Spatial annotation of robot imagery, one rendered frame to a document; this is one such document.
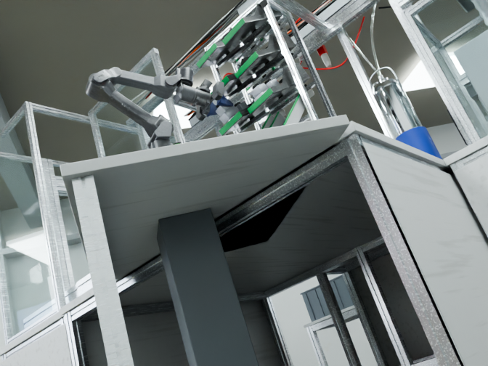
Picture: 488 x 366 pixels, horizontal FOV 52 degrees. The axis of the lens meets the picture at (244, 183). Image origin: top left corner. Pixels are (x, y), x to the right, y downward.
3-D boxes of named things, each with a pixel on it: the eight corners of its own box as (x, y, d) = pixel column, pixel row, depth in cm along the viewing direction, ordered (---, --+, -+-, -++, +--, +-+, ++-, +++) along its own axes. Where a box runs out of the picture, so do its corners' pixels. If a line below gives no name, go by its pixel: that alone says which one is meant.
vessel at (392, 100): (417, 124, 221) (383, 57, 235) (390, 140, 229) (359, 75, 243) (428, 130, 232) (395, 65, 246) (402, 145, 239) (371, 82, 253)
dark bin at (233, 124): (242, 116, 178) (230, 100, 179) (222, 136, 187) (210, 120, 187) (281, 99, 200) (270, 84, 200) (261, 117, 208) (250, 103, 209)
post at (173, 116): (208, 233, 214) (154, 52, 251) (203, 236, 215) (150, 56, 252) (213, 234, 216) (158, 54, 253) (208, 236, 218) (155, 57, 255)
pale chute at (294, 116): (290, 141, 162) (279, 132, 161) (265, 161, 170) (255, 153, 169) (308, 99, 182) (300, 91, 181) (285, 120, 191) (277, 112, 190)
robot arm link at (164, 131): (156, 137, 159) (151, 120, 162) (147, 152, 166) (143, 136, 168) (175, 136, 163) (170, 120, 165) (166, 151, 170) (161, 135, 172)
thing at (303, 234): (356, 130, 130) (351, 120, 131) (60, 315, 209) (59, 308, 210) (491, 184, 238) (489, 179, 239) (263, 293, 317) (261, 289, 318)
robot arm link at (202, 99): (202, 88, 172) (202, 74, 175) (181, 115, 187) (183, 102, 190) (223, 95, 175) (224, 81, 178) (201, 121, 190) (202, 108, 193)
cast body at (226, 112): (229, 118, 182) (216, 104, 182) (224, 124, 185) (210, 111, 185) (242, 107, 187) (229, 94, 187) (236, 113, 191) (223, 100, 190)
